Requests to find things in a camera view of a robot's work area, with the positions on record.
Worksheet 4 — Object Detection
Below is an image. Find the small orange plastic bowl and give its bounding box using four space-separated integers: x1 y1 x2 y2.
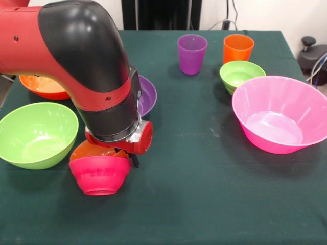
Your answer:
69 140 130 163

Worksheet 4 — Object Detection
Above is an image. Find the dark green tablecloth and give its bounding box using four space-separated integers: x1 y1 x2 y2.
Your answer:
0 29 327 245

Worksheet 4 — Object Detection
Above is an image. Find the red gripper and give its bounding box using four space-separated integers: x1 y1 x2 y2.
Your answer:
84 121 154 169

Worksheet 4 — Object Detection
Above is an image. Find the large orange plastic bowl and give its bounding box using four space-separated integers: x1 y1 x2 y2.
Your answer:
19 75 71 101

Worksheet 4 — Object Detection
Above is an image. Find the small red plastic bowl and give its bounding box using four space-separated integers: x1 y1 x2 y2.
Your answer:
68 155 131 197

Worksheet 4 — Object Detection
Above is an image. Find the large green plastic bowl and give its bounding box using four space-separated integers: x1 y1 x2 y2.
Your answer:
0 102 79 170

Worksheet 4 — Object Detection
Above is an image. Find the white and blue cable bundle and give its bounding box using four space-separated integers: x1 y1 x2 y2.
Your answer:
306 55 327 87

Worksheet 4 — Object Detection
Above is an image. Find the grey office chair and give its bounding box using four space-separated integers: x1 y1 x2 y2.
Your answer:
0 73 16 108

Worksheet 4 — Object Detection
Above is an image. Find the large pink plastic bowl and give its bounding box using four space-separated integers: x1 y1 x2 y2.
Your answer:
231 75 327 155

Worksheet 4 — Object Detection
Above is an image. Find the orange plastic cup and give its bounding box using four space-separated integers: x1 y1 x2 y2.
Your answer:
223 34 255 64

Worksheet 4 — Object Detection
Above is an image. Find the purple plastic cup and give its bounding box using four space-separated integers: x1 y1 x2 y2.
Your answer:
177 34 208 76

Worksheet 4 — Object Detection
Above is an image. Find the small green plastic bowl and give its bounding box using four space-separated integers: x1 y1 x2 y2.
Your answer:
219 60 267 95

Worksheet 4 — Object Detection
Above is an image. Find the black hanging cable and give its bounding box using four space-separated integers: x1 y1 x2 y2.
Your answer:
230 0 240 21

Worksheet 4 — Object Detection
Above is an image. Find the purple plastic bowl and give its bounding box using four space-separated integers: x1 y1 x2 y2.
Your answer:
137 74 157 117

